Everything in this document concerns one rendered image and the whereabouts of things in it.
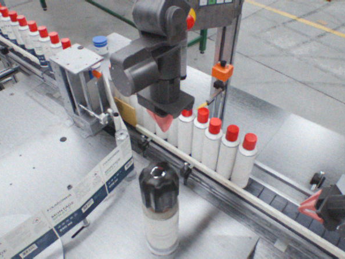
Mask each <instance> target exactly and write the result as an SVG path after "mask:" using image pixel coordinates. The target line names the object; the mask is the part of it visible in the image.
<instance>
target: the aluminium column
mask: <svg viewBox="0 0 345 259"><path fill-rule="evenodd" d="M243 3H244V0H235V7H234V10H235V8H236V7H238V6H239V5H241V4H243ZM241 18H242V13H241V14H239V15H238V16H236V17H235V18H234V17H233V19H232V25H230V26H227V27H226V32H225V40H224V51H223V56H222V61H226V62H227V64H229V65H232V66H233V63H234V59H235V53H236V46H237V42H238V35H239V29H240V22H241ZM223 34H224V27H218V28H217V36H216V46H215V53H214V62H213V66H215V65H216V64H217V63H218V61H221V51H222V40H223ZM215 81H216V77H213V76H212V82H211V88H210V96H211V95H213V94H214V91H215V87H213V85H214V82H215ZM226 83H228V85H227V88H226V89H225V93H224V100H223V105H222V111H221V118H220V120H221V129H222V128H223V124H224V117H225V111H226V107H227V100H228V94H229V87H230V83H231V76H230V77H229V78H228V79H227V81H226ZM220 97H221V94H219V95H218V96H217V102H216V111H215V115H214V117H216V118H217V117H218V110H219V105H220ZM208 109H209V111H210V112H209V119H211V117H212V109H213V102H212V103H211V104H210V105H209V108H208Z"/></svg>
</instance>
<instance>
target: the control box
mask: <svg viewBox="0 0 345 259"><path fill-rule="evenodd" d="M189 4H190V5H191V6H192V8H191V10H190V13H189V14H190V15H191V16H192V17H193V18H194V26H193V27H192V28H191V29H189V30H188V31H196V30H201V29H209V28H218V27H226V26H230V25H232V19H233V11H234V7H235V0H233V3H231V4H226V5H216V6H207V7H201V8H198V0H190V2H189ZM188 31H186V32H188Z"/></svg>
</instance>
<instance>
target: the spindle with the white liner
mask: <svg viewBox="0 0 345 259"><path fill-rule="evenodd" d="M139 185H140V192H141V196H142V211H143V220H144V227H145V236H146V244H147V247H148V248H149V249H150V250H151V251H152V252H153V253H155V254H159V255H165V254H169V253H171V252H173V251H174V250H175V249H176V248H177V246H178V244H179V239H180V237H179V206H180V201H179V198H178V195H179V186H180V179H179V174H178V172H177V170H176V169H174V168H173V167H172V166H171V164H170V163H169V162H167V161H152V162H150V163H149V164H148V166H146V167H145V168H143V169H142V171H141V173H140V175H139Z"/></svg>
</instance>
